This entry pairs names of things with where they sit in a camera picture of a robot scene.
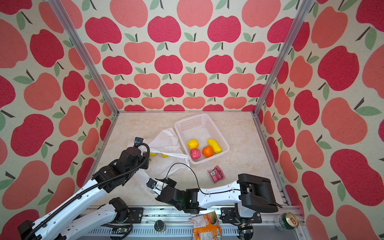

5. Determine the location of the red toy apple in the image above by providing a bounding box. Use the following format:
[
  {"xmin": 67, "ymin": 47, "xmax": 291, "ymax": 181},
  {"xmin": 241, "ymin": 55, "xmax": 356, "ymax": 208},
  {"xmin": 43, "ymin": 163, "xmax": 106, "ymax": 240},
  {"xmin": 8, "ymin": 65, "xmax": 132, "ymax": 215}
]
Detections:
[{"xmin": 190, "ymin": 149, "xmax": 201, "ymax": 161}]

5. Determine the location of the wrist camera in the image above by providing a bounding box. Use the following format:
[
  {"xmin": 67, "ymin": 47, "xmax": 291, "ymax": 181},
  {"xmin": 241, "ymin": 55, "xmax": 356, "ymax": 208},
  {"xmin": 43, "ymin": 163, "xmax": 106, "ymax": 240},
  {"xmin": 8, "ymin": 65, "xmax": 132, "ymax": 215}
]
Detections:
[
  {"xmin": 146, "ymin": 178, "xmax": 158, "ymax": 190},
  {"xmin": 134, "ymin": 137, "xmax": 144, "ymax": 148}
]

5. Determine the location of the green drink can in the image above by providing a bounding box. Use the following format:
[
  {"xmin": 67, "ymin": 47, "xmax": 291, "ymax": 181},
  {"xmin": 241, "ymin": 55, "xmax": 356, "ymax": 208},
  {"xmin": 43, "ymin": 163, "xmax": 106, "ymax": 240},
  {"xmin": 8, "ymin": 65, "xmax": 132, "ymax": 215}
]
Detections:
[{"xmin": 274, "ymin": 213, "xmax": 300, "ymax": 231}]

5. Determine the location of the orange snack bag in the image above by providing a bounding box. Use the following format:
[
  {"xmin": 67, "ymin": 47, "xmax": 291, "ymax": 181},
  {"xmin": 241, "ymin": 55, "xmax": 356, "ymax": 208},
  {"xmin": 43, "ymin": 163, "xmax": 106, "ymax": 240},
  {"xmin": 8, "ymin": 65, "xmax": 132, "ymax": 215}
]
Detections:
[{"xmin": 190, "ymin": 212, "xmax": 222, "ymax": 240}]

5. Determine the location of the orange toy fruit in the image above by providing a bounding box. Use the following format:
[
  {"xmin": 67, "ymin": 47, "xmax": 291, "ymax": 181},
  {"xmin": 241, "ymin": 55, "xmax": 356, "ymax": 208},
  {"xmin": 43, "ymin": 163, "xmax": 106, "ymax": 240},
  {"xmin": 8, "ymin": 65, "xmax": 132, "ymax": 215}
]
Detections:
[{"xmin": 202, "ymin": 146, "xmax": 215, "ymax": 159}]

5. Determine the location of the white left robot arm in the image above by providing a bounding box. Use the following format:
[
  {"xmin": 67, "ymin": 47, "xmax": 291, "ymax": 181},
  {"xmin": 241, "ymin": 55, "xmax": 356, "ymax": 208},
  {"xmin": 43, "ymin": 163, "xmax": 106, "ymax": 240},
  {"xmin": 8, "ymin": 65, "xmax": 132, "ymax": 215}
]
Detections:
[{"xmin": 18, "ymin": 143, "xmax": 150, "ymax": 240}]

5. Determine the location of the aluminium frame post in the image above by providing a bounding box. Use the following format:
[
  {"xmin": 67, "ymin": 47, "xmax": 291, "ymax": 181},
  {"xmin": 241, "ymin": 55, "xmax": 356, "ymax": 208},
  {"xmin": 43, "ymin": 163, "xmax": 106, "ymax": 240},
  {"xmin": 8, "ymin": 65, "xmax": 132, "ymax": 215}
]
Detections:
[
  {"xmin": 253, "ymin": 0, "xmax": 315, "ymax": 118},
  {"xmin": 48, "ymin": 1, "xmax": 120, "ymax": 116}
]

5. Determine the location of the white plastic mesh basket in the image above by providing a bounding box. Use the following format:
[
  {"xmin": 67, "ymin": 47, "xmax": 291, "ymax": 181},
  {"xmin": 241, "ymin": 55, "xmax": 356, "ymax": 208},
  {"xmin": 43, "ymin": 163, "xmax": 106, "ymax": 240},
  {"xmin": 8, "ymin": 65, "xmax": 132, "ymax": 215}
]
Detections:
[{"xmin": 175, "ymin": 114, "xmax": 230, "ymax": 165}]

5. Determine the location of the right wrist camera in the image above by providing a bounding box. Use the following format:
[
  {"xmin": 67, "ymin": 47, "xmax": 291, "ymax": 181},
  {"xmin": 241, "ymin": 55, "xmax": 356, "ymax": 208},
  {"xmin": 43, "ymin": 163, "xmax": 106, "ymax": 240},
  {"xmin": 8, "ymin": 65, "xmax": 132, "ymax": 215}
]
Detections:
[{"xmin": 146, "ymin": 178, "xmax": 158, "ymax": 190}]

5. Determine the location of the pink snack packet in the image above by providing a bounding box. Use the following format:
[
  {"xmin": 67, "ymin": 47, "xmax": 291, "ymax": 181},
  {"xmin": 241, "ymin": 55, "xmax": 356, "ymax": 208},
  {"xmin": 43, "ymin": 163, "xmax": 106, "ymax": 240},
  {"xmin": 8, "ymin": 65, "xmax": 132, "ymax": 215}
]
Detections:
[{"xmin": 207, "ymin": 166, "xmax": 226, "ymax": 184}]

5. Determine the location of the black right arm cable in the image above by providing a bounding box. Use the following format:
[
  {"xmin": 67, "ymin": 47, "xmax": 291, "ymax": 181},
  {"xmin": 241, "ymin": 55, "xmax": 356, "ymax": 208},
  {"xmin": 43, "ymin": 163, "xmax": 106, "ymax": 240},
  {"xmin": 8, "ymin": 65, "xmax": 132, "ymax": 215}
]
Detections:
[{"xmin": 161, "ymin": 162, "xmax": 283, "ymax": 208}]

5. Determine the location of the aluminium front rail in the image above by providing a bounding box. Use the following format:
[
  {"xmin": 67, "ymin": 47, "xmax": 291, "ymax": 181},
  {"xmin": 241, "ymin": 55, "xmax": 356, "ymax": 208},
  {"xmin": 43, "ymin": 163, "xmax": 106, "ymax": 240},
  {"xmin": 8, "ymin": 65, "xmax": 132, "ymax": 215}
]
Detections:
[{"xmin": 71, "ymin": 206, "xmax": 311, "ymax": 240}]

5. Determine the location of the black round knob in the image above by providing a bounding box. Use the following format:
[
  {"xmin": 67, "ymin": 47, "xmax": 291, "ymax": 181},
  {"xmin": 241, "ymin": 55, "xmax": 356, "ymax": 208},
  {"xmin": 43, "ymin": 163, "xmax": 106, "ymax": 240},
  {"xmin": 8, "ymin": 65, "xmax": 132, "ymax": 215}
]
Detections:
[{"xmin": 154, "ymin": 220, "xmax": 166, "ymax": 233}]

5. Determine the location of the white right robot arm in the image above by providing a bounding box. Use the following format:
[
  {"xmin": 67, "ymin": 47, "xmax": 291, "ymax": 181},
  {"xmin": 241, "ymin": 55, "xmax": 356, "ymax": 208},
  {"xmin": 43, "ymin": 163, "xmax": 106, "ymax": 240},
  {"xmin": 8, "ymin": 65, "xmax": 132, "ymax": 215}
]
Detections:
[{"xmin": 146, "ymin": 174, "xmax": 280, "ymax": 218}]

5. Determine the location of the aluminium frame post right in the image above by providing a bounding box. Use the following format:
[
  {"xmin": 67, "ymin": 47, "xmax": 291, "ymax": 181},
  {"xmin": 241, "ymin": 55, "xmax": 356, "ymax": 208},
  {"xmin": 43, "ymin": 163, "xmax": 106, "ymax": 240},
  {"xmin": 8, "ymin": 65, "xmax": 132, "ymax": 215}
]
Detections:
[{"xmin": 253, "ymin": 0, "xmax": 315, "ymax": 118}]

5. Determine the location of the yellow toy lemon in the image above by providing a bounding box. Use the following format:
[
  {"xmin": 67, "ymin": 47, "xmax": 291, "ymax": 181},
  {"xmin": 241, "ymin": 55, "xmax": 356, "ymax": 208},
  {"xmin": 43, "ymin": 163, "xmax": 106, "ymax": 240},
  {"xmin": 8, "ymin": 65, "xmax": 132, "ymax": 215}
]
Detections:
[{"xmin": 208, "ymin": 139, "xmax": 222, "ymax": 154}]

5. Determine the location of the white plastic bag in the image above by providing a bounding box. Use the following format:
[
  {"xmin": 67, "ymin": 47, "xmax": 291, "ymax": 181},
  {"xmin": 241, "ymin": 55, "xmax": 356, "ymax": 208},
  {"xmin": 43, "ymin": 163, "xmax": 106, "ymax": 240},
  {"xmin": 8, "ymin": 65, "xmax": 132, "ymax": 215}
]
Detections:
[{"xmin": 133, "ymin": 128, "xmax": 189, "ymax": 197}]

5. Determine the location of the aluminium frame post left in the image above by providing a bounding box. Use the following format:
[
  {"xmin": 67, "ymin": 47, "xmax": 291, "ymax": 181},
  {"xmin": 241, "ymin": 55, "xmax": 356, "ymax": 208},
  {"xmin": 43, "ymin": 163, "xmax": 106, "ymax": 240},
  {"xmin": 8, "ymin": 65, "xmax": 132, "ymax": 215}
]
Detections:
[{"xmin": 48, "ymin": 1, "xmax": 120, "ymax": 116}]

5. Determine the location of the yellow toy pear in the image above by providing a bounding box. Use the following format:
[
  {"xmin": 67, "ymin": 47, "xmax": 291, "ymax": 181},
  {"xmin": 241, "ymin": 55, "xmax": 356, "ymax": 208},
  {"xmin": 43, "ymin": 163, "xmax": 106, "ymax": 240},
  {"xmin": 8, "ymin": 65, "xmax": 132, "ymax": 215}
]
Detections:
[{"xmin": 188, "ymin": 139, "xmax": 199, "ymax": 150}]

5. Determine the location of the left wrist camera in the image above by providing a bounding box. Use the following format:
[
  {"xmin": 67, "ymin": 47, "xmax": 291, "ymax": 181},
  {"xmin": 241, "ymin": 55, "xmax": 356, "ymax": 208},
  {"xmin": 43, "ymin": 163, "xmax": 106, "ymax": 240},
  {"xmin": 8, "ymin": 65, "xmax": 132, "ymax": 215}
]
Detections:
[{"xmin": 134, "ymin": 137, "xmax": 144, "ymax": 148}]

